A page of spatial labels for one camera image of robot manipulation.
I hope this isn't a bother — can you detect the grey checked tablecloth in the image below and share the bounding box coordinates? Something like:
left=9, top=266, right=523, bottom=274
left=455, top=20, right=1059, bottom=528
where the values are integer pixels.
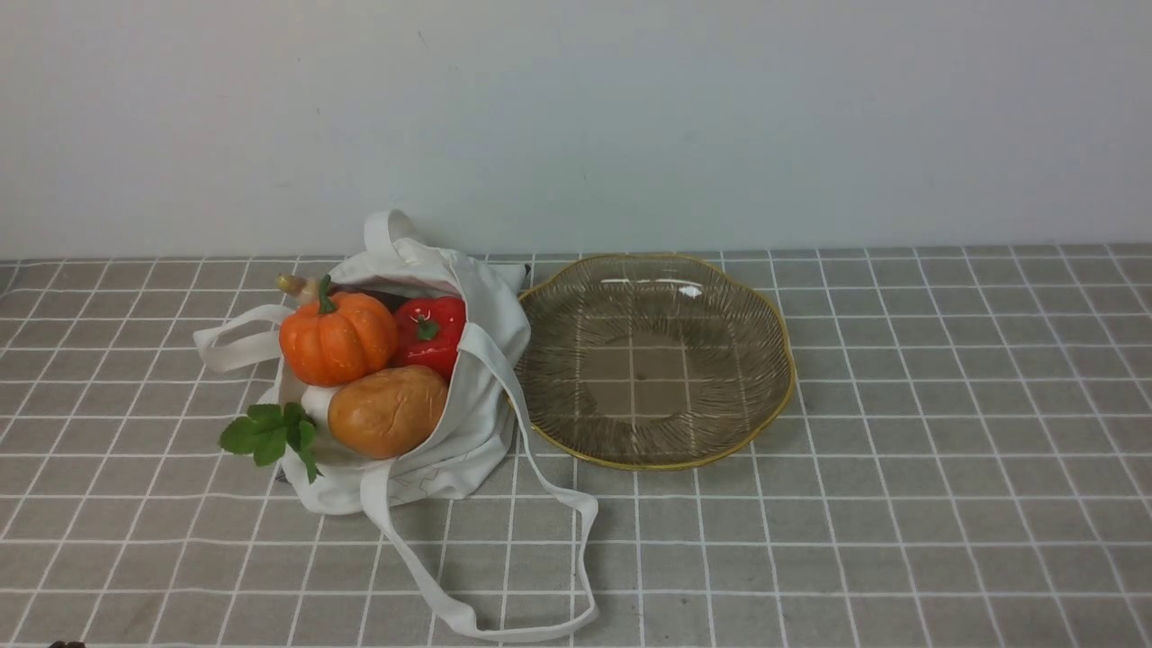
left=1, top=244, right=1151, bottom=647

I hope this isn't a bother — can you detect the gold-rimmed glass plate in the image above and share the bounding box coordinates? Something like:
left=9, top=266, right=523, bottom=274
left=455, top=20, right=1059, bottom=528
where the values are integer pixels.
left=516, top=254, right=797, bottom=470

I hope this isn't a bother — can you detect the orange toy pumpkin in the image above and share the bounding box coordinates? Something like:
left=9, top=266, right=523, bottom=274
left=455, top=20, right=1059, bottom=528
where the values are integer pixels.
left=279, top=274, right=399, bottom=387

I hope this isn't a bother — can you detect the brown toy potato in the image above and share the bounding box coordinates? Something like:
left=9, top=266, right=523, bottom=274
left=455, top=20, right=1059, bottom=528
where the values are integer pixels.
left=328, top=366, right=448, bottom=460

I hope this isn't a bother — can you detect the red toy bell pepper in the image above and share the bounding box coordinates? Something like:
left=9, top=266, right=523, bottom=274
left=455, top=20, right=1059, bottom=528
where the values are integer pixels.
left=391, top=296, right=467, bottom=383

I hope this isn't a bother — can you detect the white radish with green leaves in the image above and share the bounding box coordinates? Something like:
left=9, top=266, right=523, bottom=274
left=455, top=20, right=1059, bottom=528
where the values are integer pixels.
left=217, top=386, right=335, bottom=484

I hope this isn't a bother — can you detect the purple toy eggplant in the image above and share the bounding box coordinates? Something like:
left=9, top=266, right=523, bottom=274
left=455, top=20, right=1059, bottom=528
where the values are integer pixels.
left=275, top=274, right=410, bottom=311

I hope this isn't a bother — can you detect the white canvas tote bag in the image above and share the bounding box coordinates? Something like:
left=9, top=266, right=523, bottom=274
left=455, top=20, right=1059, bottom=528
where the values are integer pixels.
left=194, top=210, right=600, bottom=645

